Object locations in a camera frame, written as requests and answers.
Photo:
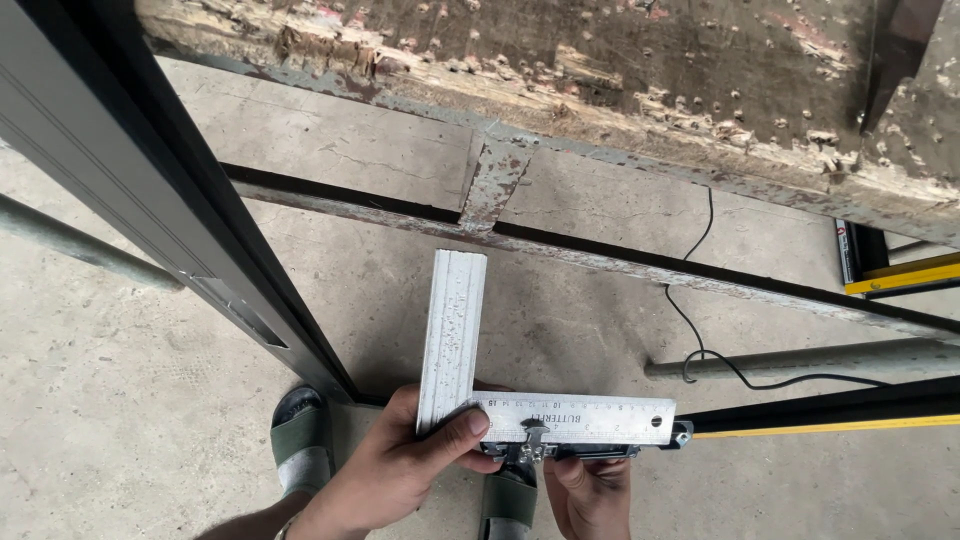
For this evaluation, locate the person's left hand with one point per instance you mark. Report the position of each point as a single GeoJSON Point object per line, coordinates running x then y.
{"type": "Point", "coordinates": [382, 472]}

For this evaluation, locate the person's right hand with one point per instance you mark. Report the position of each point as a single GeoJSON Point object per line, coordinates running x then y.
{"type": "Point", "coordinates": [592, 499]}

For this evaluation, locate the person's right fingers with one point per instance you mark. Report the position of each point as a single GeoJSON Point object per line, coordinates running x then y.
{"type": "Point", "coordinates": [596, 469]}

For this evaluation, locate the person's right green sandal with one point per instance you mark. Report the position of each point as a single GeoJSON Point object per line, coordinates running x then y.
{"type": "Point", "coordinates": [508, 501]}

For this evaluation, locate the person's green sandal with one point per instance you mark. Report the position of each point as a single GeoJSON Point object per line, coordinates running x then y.
{"type": "Point", "coordinates": [508, 501]}
{"type": "Point", "coordinates": [301, 442]}

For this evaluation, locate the black and yellow aluminium profile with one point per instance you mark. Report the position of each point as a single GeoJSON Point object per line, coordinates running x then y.
{"type": "Point", "coordinates": [825, 412]}

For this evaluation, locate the galvanised steel pipe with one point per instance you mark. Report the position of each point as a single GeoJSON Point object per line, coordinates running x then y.
{"type": "Point", "coordinates": [810, 358]}
{"type": "Point", "coordinates": [82, 244]}

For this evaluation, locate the person's left green sandal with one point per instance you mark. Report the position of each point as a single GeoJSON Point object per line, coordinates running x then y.
{"type": "Point", "coordinates": [301, 442]}

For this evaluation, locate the stack of yellow black profiles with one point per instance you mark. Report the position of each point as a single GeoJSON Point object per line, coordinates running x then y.
{"type": "Point", "coordinates": [900, 274]}

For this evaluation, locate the worn wooden board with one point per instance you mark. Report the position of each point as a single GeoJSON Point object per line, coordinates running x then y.
{"type": "Point", "coordinates": [570, 67]}

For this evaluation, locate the dark metal bar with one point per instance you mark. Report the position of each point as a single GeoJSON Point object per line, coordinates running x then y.
{"type": "Point", "coordinates": [896, 52]}

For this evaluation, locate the rusty painted metal frame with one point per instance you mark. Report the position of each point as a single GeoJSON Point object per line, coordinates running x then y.
{"type": "Point", "coordinates": [592, 259]}

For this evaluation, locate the grey aluminium door frame profile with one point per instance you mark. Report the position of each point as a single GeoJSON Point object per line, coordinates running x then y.
{"type": "Point", "coordinates": [112, 165]}

